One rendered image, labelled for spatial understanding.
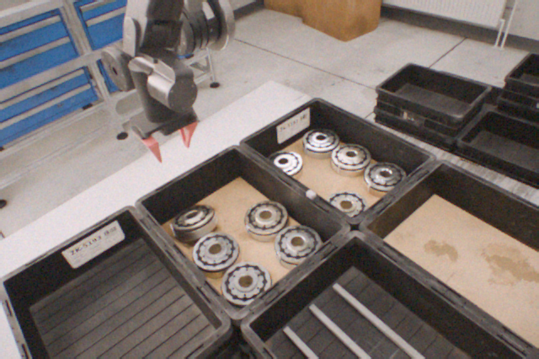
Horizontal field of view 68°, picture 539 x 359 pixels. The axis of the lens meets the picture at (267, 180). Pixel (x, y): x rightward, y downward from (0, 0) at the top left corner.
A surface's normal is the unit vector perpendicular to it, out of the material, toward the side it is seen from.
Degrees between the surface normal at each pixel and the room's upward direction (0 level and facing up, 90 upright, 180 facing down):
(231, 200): 0
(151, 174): 0
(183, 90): 93
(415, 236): 0
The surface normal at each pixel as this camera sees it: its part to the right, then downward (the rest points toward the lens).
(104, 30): 0.71, 0.44
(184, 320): -0.09, -0.72
